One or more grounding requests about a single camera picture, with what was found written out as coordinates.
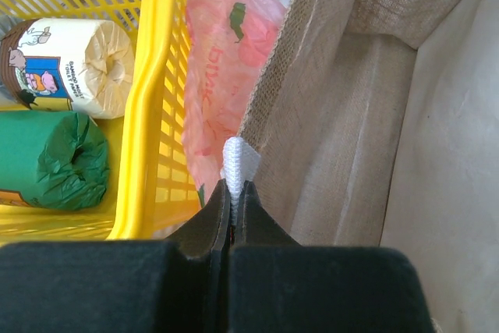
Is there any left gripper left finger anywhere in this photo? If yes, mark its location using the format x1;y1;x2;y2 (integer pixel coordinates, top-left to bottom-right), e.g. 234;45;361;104
1;181;230;332

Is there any pink plastic grocery bag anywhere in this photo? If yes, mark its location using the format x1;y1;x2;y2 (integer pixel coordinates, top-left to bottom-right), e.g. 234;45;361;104
182;0;285;204

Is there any large yellow shopping basket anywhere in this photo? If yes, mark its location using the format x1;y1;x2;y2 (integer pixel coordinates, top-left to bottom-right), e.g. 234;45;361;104
1;0;200;243

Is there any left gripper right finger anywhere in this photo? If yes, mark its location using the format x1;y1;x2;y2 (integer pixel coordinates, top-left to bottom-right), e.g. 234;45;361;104
228;182;434;332

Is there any green toilet paper roll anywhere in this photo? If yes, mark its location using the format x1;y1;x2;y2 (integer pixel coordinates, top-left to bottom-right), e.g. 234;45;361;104
1;111;110;211

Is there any brown burlap tote bag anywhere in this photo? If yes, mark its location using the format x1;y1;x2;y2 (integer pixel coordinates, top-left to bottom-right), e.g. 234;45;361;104
239;0;498;332

